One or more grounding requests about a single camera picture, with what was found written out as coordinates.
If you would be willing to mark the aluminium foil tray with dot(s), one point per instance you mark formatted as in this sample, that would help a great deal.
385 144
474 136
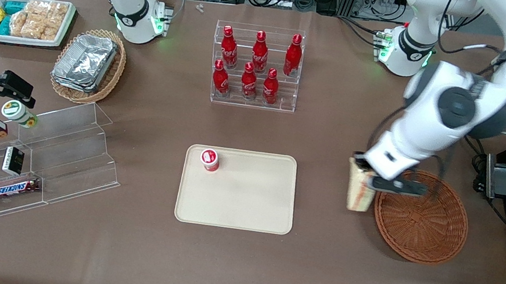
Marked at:
85 62

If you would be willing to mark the small black packet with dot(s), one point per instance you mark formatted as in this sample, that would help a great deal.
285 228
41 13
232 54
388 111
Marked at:
14 161

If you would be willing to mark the teal snack pack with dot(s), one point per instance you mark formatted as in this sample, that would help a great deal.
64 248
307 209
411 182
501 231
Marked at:
14 6
5 25

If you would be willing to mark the dark left wrist camera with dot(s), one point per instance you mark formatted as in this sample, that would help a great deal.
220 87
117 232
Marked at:
403 187

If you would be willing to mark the red cola bottle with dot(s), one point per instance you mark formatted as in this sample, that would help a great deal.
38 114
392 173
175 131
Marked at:
249 83
293 57
221 78
270 88
260 54
229 49

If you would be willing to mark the clear acrylic stepped shelf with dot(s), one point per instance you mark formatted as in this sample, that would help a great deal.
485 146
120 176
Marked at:
78 155

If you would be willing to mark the small silver clip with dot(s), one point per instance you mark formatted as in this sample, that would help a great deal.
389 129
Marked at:
199 7

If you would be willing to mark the clear rice cracker bag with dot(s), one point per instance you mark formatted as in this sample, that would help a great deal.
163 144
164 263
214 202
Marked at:
33 28
56 22
19 23
38 9

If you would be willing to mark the brown wicker basket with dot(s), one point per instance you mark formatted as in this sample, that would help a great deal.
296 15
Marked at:
422 230

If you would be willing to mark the light wicker basket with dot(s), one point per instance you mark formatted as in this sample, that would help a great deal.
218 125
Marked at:
110 79

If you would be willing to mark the triangle sandwich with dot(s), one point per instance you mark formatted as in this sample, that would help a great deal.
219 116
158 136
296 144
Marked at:
357 194

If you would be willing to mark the white plastic bin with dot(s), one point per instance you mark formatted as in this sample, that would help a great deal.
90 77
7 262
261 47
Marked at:
20 41

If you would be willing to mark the red lidded yogurt cup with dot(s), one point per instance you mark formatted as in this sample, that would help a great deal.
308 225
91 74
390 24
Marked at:
210 158

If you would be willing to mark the green sunflower lidded cup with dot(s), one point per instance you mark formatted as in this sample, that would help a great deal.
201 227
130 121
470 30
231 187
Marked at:
14 110

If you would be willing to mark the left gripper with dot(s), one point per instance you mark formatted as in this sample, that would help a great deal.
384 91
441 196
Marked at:
364 163

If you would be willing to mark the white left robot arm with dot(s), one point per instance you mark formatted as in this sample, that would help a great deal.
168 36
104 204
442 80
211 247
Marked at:
461 109

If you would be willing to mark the clear acrylic bottle rack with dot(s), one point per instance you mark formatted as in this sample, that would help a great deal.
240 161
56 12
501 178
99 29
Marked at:
293 87

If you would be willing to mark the Snickers chocolate bar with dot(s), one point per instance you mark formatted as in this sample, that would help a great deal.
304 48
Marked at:
16 188

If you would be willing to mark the beige plastic serving tray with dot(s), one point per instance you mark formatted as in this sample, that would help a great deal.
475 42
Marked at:
249 197

